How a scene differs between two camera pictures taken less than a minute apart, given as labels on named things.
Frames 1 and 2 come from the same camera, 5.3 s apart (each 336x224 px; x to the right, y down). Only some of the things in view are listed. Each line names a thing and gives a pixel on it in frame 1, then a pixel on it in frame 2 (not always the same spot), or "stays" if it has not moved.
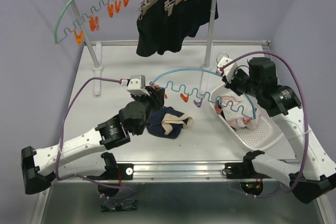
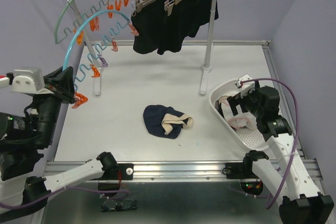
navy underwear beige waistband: [167, 122] stays
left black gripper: [156, 97] -> [62, 83]
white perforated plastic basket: [266, 135] stays
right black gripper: [231, 86] -> [236, 99]
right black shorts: [188, 15] stays
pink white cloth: [241, 111] stays
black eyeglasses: [109, 205] stays
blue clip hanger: [218, 105] -> [86, 40]
